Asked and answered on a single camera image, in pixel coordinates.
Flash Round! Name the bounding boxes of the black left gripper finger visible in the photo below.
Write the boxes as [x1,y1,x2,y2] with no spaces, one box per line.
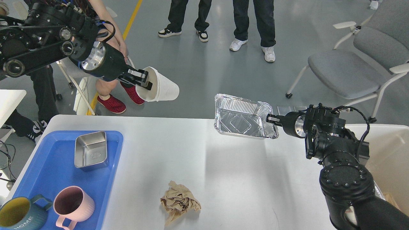
[120,69,152,90]

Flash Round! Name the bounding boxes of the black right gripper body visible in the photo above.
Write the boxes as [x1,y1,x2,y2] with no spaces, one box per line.
[281,111,306,138]

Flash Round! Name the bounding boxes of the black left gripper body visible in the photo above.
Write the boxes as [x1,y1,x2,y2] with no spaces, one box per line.
[79,41,132,82]

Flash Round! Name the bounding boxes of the white paper cup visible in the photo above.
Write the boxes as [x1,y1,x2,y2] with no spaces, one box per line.
[136,66,179,102]

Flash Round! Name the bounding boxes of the aluminium foil tray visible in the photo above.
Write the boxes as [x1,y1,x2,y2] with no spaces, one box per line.
[214,94,279,139]

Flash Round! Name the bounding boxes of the stainless steel rectangular container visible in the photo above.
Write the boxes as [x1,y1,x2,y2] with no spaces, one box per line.
[74,131,109,171]

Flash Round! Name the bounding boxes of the brown paper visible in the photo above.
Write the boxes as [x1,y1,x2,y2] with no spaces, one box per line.
[383,192,400,210]
[160,181,201,226]

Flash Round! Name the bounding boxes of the pink ribbed mug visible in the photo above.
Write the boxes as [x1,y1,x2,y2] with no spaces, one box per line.
[53,186,95,230]

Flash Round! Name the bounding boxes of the teal mug yellow inside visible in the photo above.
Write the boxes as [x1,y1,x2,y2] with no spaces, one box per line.
[0,195,53,230]

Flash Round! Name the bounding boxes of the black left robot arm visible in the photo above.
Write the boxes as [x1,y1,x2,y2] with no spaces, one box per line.
[0,3,152,90]

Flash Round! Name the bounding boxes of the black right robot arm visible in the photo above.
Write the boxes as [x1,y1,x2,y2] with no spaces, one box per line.
[266,103,409,230]

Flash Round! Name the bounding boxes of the seated person black shirt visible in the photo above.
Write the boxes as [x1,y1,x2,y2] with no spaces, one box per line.
[89,0,145,114]

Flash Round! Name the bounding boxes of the person in black trousers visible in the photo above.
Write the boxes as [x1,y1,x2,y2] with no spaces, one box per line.
[5,65,59,143]

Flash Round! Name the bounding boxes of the standing person black white sneakers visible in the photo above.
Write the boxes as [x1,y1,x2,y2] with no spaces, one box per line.
[158,0,212,43]

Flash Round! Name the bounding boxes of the grey office chair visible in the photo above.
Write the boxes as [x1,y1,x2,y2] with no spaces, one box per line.
[285,0,409,123]

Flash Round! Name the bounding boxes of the white side table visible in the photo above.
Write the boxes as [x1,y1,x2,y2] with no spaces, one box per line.
[0,89,27,126]

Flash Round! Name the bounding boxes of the white plastic bin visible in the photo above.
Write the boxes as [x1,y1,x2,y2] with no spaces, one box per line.
[365,124,409,215]

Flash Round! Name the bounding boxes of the blue plastic tray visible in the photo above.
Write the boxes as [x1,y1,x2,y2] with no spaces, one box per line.
[11,130,124,230]

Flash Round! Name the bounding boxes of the brown paper inside bin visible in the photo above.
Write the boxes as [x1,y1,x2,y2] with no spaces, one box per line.
[383,192,400,210]

